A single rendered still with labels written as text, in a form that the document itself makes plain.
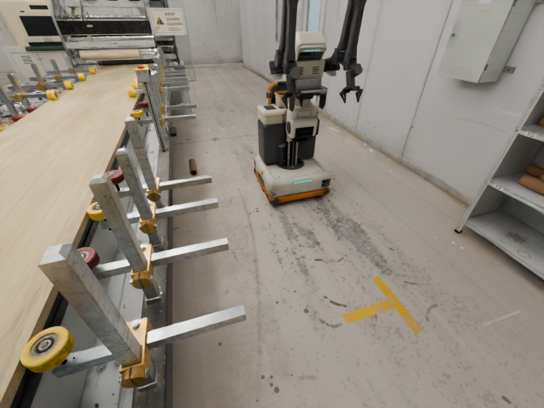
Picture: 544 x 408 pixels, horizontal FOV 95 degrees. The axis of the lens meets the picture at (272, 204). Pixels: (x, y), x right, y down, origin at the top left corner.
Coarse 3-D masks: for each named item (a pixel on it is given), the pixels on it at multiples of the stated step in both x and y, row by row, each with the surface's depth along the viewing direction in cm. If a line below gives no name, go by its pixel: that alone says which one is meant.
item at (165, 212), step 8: (208, 200) 104; (216, 200) 104; (160, 208) 99; (168, 208) 99; (176, 208) 99; (184, 208) 99; (192, 208) 101; (200, 208) 102; (208, 208) 103; (128, 216) 95; (136, 216) 95; (160, 216) 98; (168, 216) 99; (104, 224) 93
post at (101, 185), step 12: (96, 180) 55; (108, 180) 58; (96, 192) 56; (108, 192) 57; (108, 204) 59; (120, 204) 62; (108, 216) 60; (120, 216) 61; (120, 228) 63; (132, 228) 68; (120, 240) 65; (132, 240) 66; (132, 252) 68; (132, 264) 71; (144, 264) 73; (156, 288) 81
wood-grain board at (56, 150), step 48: (96, 96) 224; (0, 144) 137; (48, 144) 137; (96, 144) 137; (0, 192) 99; (48, 192) 99; (0, 240) 77; (48, 240) 77; (0, 288) 63; (48, 288) 63; (0, 336) 53; (0, 384) 46
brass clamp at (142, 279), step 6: (150, 246) 81; (144, 252) 79; (150, 252) 79; (150, 258) 77; (150, 264) 76; (132, 270) 73; (144, 270) 73; (150, 270) 74; (132, 276) 72; (138, 276) 72; (144, 276) 72; (150, 276) 73; (132, 282) 71; (138, 282) 72; (144, 282) 72; (150, 282) 73; (138, 288) 73; (144, 288) 74
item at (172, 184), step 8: (200, 176) 124; (208, 176) 124; (160, 184) 118; (168, 184) 118; (176, 184) 119; (184, 184) 121; (192, 184) 122; (200, 184) 123; (120, 192) 113; (128, 192) 114
